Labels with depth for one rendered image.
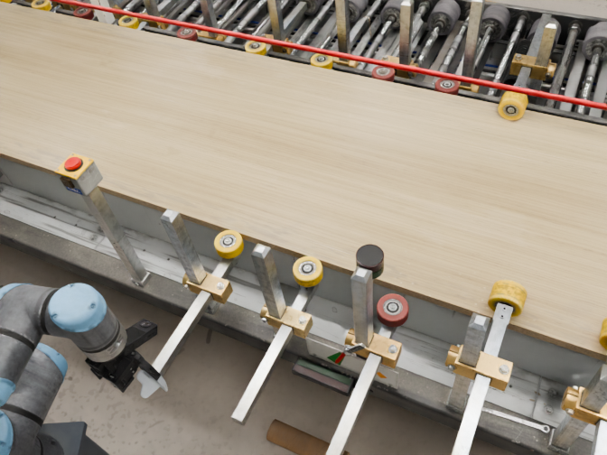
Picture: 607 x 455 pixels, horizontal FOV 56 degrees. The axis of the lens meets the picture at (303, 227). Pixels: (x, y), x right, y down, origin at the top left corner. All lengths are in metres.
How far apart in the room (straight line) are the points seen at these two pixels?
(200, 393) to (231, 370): 0.15
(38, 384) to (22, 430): 0.12
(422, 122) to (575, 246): 0.62
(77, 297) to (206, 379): 1.37
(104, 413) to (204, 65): 1.43
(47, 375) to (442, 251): 1.10
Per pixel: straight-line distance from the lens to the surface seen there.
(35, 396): 1.68
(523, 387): 1.72
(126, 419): 2.49
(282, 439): 2.21
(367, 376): 1.42
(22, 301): 1.20
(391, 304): 1.45
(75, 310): 1.12
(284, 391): 2.36
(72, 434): 1.85
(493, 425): 1.57
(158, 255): 2.03
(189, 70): 2.25
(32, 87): 2.47
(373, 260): 1.21
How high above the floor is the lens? 2.16
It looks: 51 degrees down
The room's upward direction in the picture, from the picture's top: 10 degrees counter-clockwise
